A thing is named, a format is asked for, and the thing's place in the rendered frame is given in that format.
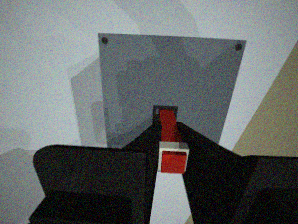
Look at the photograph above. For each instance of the red square peg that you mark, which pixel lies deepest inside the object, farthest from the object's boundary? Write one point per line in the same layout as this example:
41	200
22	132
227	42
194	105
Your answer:
173	153

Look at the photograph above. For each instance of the grey sloped panel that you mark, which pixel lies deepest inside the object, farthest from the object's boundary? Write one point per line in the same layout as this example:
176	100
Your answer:
140	74

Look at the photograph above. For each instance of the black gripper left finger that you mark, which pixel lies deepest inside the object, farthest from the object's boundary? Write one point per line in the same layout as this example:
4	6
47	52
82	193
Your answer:
130	171

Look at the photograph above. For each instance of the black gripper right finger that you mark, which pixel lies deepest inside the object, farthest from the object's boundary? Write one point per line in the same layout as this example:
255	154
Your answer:
222	185

